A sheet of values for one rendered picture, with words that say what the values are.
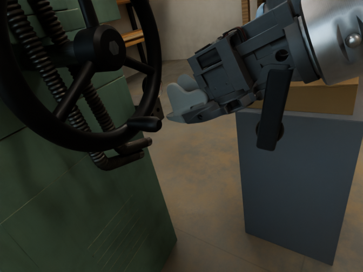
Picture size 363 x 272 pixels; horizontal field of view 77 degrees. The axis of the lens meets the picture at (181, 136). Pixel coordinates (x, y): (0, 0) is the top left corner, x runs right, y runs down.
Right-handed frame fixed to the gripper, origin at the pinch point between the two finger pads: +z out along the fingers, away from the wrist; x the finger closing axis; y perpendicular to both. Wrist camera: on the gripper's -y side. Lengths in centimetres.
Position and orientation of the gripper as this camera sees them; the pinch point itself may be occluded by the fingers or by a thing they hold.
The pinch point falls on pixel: (176, 117)
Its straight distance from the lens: 36.6
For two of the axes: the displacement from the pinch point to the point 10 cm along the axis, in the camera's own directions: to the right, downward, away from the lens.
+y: -4.9, -8.2, -2.9
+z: -7.5, 2.3, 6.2
